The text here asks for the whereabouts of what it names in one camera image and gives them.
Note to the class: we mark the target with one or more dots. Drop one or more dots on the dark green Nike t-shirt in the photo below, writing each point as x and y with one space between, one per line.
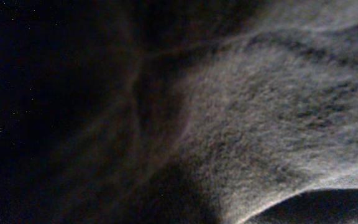
178 111

